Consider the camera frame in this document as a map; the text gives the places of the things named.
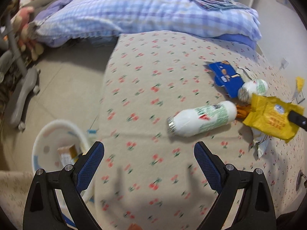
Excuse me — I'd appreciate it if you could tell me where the striped folded cloth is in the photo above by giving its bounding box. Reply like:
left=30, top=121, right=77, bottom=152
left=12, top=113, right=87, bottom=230
left=189, top=0, right=249, bottom=11

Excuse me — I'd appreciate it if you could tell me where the blue cardboard snack box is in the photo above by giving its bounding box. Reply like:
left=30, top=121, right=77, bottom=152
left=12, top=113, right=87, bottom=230
left=208, top=61, right=244, bottom=99

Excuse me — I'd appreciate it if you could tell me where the floral print cloth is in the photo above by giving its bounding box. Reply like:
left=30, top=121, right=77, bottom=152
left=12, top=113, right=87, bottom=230
left=0, top=170, right=33, bottom=229

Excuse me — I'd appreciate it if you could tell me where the torn printed paper wrapper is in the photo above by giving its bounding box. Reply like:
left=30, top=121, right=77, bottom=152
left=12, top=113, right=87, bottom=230
left=236, top=67, right=258, bottom=82

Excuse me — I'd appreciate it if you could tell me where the yellow wrapper scrap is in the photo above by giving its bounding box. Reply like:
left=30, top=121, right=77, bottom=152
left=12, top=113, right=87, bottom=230
left=295, top=76, right=305, bottom=93

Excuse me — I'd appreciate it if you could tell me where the pink plush toy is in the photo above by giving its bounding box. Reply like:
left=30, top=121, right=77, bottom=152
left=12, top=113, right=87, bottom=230
left=12, top=6, right=44, bottom=61

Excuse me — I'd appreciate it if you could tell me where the white green plastic bottle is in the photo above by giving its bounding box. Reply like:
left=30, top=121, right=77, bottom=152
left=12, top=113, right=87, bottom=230
left=167, top=101, right=237, bottom=138

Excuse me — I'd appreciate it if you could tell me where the yellow wipes packet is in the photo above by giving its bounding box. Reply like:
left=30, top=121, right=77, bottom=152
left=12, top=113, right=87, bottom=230
left=243, top=94, right=304, bottom=142

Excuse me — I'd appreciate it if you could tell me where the drawing paper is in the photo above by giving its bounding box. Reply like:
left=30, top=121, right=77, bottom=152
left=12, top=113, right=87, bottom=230
left=251, top=128, right=271, bottom=159

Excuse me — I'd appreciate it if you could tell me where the blue checked quilt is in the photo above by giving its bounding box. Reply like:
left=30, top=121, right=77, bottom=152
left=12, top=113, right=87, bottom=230
left=29, top=0, right=262, bottom=47

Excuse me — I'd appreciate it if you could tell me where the white round trash bin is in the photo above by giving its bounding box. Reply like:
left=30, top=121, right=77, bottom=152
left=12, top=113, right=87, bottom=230
left=32, top=119, right=95, bottom=204

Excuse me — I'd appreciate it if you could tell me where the cherry print bed sheet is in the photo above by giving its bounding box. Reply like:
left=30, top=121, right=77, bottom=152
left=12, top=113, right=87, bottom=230
left=92, top=30, right=305, bottom=230

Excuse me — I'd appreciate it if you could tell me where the orange peel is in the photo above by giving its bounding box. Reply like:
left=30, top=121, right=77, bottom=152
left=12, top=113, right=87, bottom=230
left=236, top=104, right=251, bottom=120

